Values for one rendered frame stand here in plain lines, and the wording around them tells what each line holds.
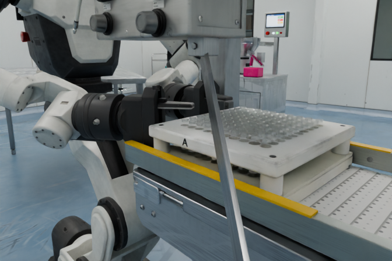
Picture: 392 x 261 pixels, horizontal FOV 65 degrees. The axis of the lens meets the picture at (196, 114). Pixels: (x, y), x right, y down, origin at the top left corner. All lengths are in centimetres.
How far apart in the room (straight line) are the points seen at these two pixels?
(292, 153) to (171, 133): 18
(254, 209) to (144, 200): 23
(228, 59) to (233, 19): 34
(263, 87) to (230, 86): 218
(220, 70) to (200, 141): 34
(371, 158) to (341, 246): 28
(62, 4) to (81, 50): 12
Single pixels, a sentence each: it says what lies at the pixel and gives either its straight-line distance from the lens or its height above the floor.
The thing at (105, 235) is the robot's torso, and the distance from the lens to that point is 85.
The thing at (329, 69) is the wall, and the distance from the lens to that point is 564.
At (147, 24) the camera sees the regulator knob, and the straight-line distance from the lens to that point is 37.
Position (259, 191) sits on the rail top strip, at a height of 87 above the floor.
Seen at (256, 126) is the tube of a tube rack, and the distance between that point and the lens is 48.
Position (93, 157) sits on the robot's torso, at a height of 74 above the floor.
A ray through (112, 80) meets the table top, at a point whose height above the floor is 84.
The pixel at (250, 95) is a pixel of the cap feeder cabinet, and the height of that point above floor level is 58.
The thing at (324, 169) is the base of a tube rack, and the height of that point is 85.
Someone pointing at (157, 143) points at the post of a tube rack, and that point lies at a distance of 51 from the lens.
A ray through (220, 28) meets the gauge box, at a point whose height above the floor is 105.
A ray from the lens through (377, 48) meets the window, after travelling 550.
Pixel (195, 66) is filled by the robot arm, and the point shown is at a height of 97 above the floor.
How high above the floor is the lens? 103
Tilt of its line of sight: 12 degrees down
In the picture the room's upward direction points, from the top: straight up
